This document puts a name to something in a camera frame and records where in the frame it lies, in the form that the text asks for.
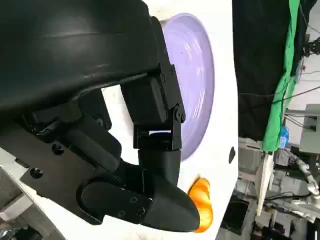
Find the orange white toy bread roll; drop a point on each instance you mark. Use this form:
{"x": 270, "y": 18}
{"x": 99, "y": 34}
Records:
{"x": 202, "y": 197}

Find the black curtain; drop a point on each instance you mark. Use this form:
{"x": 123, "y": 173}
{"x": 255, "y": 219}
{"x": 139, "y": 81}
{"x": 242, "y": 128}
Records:
{"x": 260, "y": 62}

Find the blue plastic bottle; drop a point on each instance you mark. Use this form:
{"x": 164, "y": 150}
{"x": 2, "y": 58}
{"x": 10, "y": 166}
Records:
{"x": 284, "y": 137}

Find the white board panel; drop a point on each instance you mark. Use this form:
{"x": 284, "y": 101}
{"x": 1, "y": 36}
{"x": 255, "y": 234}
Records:
{"x": 265, "y": 180}

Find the black table grommet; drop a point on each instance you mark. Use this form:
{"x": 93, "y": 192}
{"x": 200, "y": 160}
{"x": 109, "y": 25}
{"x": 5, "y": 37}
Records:
{"x": 232, "y": 155}

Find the lilac plate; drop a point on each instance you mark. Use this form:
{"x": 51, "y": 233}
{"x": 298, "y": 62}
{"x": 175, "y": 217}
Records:
{"x": 195, "y": 75}

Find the grey machine cabinet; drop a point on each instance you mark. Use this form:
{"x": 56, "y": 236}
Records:
{"x": 311, "y": 127}

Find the green cloth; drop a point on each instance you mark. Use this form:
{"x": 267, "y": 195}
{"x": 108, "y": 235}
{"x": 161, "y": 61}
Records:
{"x": 275, "y": 120}

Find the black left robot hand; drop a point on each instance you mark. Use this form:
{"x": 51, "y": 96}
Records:
{"x": 75, "y": 62}

